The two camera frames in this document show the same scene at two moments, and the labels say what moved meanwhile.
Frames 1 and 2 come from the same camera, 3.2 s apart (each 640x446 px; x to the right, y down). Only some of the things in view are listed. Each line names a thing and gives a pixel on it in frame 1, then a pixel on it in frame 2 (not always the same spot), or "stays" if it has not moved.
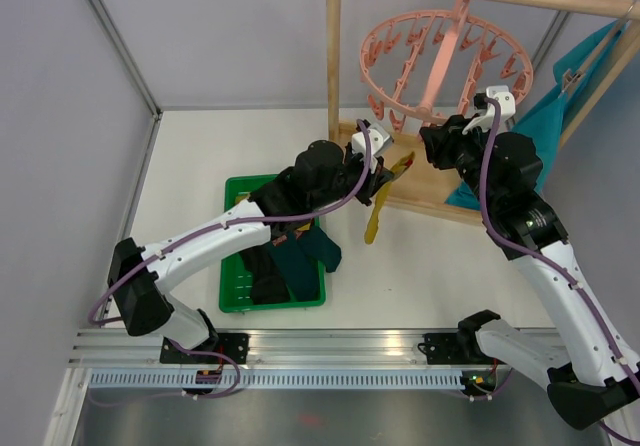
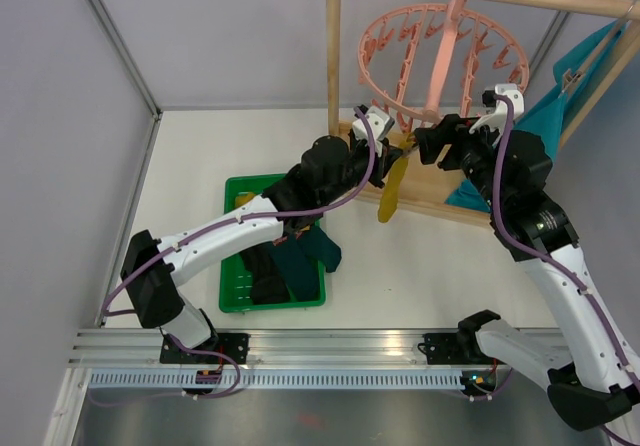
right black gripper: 442,140 stays
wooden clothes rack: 416,184 stays
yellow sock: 381,197 to 389,201
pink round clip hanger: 431,66 stays
